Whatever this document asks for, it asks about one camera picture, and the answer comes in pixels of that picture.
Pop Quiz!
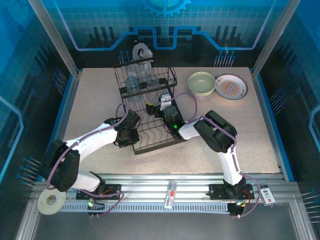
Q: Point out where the pale green bowl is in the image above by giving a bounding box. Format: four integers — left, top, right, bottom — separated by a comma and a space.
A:
187, 71, 216, 99

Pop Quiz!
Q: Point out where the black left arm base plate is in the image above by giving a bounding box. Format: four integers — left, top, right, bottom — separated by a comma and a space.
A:
76, 183, 123, 201

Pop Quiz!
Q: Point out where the black wire dish rack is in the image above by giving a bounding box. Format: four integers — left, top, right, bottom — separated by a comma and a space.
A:
114, 56, 188, 156

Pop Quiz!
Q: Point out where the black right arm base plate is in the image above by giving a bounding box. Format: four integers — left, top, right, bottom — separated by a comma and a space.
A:
208, 183, 255, 201

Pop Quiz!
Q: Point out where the small lit circuit board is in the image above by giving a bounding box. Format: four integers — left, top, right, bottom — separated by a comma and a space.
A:
227, 201, 248, 211
86, 198, 106, 211

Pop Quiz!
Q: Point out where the large plate with sunburst print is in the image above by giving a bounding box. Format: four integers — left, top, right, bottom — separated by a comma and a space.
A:
214, 73, 249, 101

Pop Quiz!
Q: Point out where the slotted cable duct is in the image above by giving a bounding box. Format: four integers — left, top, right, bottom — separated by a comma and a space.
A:
61, 203, 231, 214

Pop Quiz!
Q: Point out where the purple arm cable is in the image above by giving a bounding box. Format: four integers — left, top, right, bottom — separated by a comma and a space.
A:
45, 102, 131, 218
169, 92, 262, 219

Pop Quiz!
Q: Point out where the aluminium frame post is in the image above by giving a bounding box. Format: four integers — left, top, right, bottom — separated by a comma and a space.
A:
251, 0, 302, 77
26, 0, 80, 77

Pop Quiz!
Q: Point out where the grey plush dog toy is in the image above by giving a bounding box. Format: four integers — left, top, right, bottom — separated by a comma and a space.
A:
126, 42, 154, 81

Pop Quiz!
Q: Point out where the white tape roll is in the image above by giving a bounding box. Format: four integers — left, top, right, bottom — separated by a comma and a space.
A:
37, 188, 68, 216

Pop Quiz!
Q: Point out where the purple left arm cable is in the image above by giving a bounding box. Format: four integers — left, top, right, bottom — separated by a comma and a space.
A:
45, 102, 131, 218

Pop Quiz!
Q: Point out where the aluminium table side rail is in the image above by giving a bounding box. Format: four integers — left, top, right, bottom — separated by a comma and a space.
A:
251, 69, 288, 182
42, 70, 83, 182

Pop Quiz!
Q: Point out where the white printed card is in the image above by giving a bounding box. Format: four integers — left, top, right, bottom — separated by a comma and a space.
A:
258, 185, 277, 206

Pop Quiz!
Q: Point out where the aluminium front rail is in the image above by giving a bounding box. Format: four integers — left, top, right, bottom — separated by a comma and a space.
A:
31, 173, 301, 205

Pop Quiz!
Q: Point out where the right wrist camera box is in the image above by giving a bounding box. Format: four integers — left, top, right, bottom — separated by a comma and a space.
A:
159, 93, 174, 111

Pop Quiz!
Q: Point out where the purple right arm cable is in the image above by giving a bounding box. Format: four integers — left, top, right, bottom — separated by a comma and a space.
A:
169, 92, 262, 219

